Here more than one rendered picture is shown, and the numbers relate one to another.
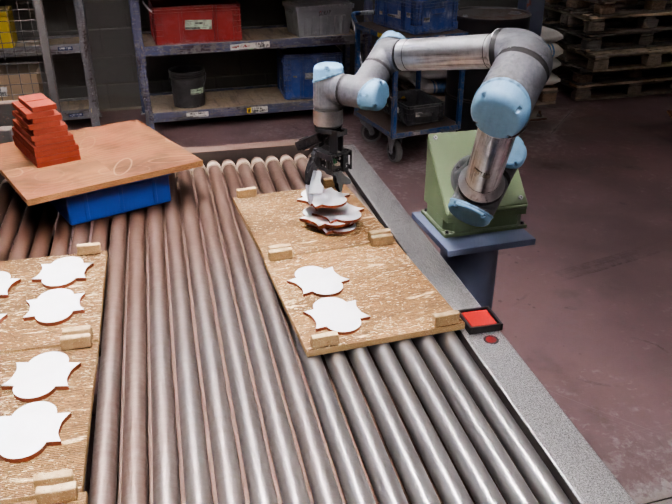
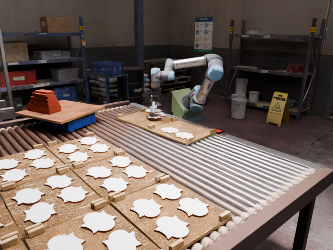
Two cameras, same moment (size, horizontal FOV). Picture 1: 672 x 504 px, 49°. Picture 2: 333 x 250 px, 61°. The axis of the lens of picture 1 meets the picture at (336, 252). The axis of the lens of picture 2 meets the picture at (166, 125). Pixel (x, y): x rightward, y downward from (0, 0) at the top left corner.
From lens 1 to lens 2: 1.07 m
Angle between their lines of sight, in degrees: 27
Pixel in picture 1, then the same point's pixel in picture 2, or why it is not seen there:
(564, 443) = (260, 147)
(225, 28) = (30, 79)
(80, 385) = (135, 161)
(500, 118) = (216, 75)
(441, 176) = (179, 102)
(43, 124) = (50, 98)
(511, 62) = (216, 61)
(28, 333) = (99, 155)
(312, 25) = (64, 76)
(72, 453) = (154, 173)
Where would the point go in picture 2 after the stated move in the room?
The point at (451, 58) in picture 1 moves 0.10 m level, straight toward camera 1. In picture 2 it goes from (193, 63) to (198, 64)
